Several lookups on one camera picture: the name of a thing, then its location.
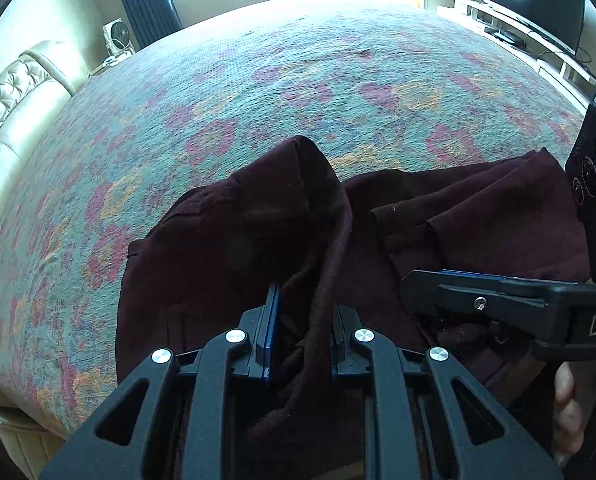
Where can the black set-top box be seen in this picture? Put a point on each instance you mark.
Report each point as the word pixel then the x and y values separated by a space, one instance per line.
pixel 504 36

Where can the dark maroon pants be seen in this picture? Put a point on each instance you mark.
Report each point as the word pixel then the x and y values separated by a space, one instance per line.
pixel 218 260

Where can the black television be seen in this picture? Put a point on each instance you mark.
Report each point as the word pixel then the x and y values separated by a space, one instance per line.
pixel 538 0

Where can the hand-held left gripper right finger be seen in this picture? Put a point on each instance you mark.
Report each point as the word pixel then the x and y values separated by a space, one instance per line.
pixel 345 355

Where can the dark blue curtain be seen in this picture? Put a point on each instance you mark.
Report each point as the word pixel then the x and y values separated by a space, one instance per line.
pixel 145 0

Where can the cream tufted leather headboard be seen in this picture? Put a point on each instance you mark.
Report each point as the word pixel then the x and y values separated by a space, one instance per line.
pixel 13 105

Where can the person's right hand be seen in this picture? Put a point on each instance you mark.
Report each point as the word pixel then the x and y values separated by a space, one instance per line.
pixel 563 420

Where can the white fan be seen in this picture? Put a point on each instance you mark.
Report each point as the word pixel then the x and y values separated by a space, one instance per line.
pixel 118 40

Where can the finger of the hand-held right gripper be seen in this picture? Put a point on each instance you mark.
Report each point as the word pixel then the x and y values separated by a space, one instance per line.
pixel 473 273
pixel 458 300

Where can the floral bedspread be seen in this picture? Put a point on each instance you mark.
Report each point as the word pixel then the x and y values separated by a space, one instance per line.
pixel 278 85

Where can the cream bed frame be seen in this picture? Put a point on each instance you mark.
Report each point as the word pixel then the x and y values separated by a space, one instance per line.
pixel 18 440

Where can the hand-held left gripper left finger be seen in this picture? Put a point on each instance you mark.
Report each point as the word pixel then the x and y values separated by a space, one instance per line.
pixel 270 330

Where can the white TV stand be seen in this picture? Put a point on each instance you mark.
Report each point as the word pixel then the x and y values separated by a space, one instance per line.
pixel 543 55

